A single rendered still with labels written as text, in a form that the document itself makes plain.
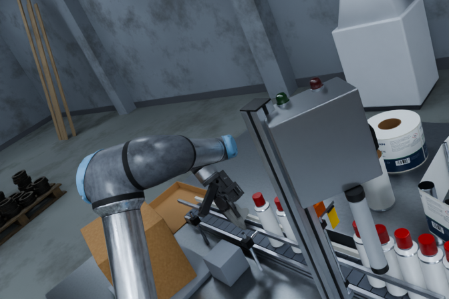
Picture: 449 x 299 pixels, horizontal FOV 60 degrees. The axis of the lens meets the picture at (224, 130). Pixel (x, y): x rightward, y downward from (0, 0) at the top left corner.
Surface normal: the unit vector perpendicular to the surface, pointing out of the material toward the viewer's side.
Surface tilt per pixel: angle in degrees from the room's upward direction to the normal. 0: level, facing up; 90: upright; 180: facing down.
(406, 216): 0
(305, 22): 90
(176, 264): 90
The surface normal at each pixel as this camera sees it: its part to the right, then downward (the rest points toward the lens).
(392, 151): -0.32, 0.51
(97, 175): -0.33, -0.13
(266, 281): -0.39, -0.84
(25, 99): 0.72, -0.03
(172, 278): 0.50, 0.15
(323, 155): 0.12, 0.36
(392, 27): -0.62, 0.54
